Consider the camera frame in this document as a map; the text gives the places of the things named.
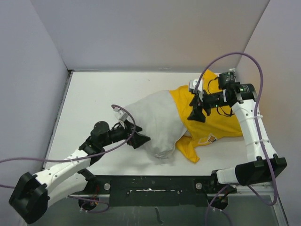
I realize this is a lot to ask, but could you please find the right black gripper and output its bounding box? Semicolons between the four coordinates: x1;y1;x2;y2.
187;89;228;121

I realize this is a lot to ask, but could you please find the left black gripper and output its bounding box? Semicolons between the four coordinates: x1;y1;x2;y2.
102;119;150;148

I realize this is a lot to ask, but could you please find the yellow printed pillowcase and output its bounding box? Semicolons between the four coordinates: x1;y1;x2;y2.
169;68;244;163

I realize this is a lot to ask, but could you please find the white pillow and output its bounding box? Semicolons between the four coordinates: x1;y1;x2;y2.
124;90;187;159

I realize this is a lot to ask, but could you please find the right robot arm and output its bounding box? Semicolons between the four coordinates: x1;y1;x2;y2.
188;72;287;193

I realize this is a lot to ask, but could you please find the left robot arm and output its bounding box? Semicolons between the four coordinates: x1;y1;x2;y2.
9;120;151;224

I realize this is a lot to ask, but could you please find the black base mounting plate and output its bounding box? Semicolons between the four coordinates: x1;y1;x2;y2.
76;176;237;207

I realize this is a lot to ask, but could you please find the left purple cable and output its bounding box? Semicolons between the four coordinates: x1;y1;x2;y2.
0;104;137;215

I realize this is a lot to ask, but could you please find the purple cable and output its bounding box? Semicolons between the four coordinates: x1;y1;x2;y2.
0;104;137;215
194;51;279;226

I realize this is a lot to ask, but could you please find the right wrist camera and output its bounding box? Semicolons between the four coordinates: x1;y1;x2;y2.
189;79;204;101

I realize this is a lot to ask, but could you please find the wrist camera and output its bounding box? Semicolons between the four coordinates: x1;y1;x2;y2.
189;79;204;101
113;106;129;124

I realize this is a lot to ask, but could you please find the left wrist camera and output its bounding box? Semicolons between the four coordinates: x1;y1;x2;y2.
113;106;129;124

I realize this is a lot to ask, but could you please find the aluminium frame rail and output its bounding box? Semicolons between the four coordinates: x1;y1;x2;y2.
18;68;290;226

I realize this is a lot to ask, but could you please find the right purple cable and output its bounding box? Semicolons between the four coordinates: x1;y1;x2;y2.
194;51;279;226

